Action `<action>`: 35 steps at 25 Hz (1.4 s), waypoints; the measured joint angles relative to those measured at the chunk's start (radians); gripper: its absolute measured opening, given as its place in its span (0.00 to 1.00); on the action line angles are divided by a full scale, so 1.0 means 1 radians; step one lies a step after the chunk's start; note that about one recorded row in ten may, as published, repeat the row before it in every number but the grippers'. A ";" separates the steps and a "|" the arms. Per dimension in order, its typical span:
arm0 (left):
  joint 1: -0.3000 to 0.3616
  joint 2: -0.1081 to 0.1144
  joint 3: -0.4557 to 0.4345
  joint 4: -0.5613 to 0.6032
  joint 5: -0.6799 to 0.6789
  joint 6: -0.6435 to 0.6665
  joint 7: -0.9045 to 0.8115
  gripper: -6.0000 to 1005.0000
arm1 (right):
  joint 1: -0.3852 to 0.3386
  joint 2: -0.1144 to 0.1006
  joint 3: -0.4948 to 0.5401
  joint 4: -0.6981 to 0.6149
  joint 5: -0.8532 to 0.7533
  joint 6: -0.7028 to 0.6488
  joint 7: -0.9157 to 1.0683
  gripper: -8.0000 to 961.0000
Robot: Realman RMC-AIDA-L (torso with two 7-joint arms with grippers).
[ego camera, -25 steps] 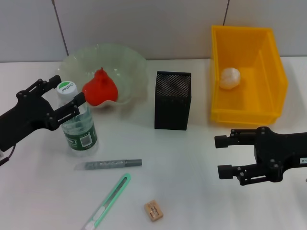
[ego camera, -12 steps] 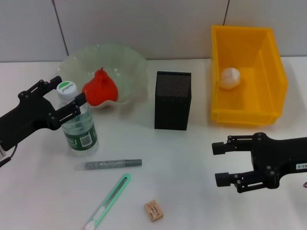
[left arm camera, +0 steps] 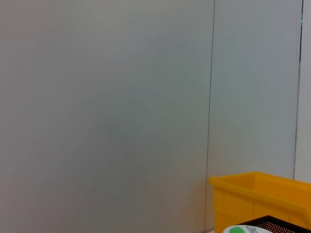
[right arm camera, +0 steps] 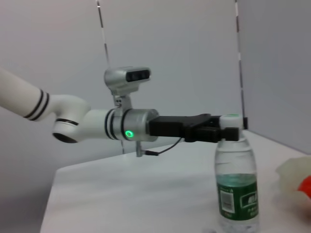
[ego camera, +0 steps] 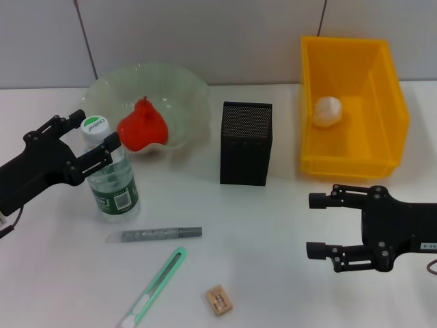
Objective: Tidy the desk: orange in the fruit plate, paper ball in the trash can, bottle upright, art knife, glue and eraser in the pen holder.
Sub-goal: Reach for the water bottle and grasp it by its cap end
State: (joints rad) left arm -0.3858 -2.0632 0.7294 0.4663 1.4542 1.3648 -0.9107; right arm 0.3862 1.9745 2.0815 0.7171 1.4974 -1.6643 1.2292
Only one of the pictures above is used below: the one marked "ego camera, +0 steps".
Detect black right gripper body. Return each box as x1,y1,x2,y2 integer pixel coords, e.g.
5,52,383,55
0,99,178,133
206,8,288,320
361,186,437,273

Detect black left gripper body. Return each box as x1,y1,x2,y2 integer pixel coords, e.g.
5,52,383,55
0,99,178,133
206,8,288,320
0,131,81,215

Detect clear plastic water bottle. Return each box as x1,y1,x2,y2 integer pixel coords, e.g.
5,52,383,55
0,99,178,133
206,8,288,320
80,115,141,223

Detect red-orange fruit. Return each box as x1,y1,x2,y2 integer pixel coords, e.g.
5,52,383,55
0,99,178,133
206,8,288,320
115,96,169,153

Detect white paper ball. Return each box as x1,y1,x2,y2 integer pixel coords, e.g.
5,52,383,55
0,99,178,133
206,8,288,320
313,96,343,128

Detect green glass fruit plate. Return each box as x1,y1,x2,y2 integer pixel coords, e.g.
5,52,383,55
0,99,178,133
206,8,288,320
64,61,211,161

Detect black mesh pen holder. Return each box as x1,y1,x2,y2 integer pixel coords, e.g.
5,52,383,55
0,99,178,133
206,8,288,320
219,100,275,187

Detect grey marker pen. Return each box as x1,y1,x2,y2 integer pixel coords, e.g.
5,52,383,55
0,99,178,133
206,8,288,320
104,225,203,245

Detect green utility knife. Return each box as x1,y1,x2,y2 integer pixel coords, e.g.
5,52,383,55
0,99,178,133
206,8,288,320
115,246,188,328

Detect yellow plastic bin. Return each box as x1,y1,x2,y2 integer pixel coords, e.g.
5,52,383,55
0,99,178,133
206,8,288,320
298,36,410,179

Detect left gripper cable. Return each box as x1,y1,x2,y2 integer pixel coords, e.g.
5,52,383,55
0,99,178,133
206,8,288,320
0,204,25,240

